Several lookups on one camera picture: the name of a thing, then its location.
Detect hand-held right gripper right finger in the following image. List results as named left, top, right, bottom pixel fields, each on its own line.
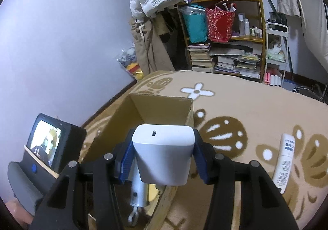
left=192, top=129, right=300, bottom=230

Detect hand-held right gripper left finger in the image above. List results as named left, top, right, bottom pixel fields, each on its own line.
left=28, top=140, right=135, bottom=230

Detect white charger block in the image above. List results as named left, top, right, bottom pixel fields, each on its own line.
left=132, top=124, right=196, bottom=186

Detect cardboard box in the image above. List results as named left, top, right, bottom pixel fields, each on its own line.
left=79, top=93, right=195, bottom=230

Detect person's left hand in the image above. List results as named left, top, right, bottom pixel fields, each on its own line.
left=4, top=198, right=35, bottom=228

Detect white handheld device with loop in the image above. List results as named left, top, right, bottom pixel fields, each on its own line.
left=127, top=168, right=150, bottom=228

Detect yellow flat item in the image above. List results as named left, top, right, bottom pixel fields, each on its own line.
left=147, top=182, right=167, bottom=203

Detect beige butterfly patterned blanket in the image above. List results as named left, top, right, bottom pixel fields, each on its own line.
left=79, top=70, right=328, bottom=230

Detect white printed tube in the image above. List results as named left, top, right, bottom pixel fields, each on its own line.
left=272, top=133, right=296, bottom=195

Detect bag of plush toys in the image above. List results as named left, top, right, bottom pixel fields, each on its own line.
left=116, top=47, right=145, bottom=81

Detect pile of books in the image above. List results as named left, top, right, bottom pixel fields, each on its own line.
left=209, top=41, right=262, bottom=79

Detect stack of brown books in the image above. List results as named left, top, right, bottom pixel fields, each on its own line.
left=187, top=43, right=216, bottom=73

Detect pink rolled items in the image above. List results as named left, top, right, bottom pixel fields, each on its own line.
left=265, top=71, right=282, bottom=87

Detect beige hanging trousers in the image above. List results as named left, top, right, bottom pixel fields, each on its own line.
left=129, top=12, right=176, bottom=75

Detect black metal stand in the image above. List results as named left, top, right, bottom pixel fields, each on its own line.
left=292, top=84, right=326, bottom=103

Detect green white packets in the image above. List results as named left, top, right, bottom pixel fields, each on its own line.
left=266, top=40, right=286, bottom=62

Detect teal bag in plastic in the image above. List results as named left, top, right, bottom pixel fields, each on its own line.
left=179, top=4, right=208, bottom=44

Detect red patterned gift bag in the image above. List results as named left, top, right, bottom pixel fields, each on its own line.
left=206, top=2, right=237, bottom=43

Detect tall white bottle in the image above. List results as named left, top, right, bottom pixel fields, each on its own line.
left=238, top=14, right=245, bottom=36

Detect white metal cart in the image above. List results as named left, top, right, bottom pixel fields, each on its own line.
left=264, top=22, right=290, bottom=87

